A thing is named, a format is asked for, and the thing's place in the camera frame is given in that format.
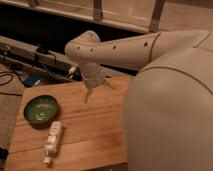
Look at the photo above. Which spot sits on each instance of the grey baseboard ledge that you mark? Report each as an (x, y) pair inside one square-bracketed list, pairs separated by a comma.
[(53, 63)]

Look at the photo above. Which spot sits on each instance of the white plug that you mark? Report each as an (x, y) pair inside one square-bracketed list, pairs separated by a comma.
[(72, 71)]

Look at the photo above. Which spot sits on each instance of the wooden board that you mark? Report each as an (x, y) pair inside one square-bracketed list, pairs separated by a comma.
[(92, 137)]

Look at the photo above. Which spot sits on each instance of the green ceramic bowl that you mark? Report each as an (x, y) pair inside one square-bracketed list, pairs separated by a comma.
[(41, 109)]

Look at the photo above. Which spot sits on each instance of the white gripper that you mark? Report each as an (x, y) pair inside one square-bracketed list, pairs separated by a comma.
[(93, 76)]

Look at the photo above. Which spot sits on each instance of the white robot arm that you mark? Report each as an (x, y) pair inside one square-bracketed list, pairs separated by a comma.
[(168, 108)]

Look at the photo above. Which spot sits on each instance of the blue box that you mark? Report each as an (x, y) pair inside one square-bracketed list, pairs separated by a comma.
[(31, 80)]

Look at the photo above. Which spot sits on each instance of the metal rail frame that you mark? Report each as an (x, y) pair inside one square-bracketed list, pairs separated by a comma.
[(135, 15)]

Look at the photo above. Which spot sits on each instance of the white plastic bottle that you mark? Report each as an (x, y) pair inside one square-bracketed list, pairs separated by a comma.
[(52, 143)]

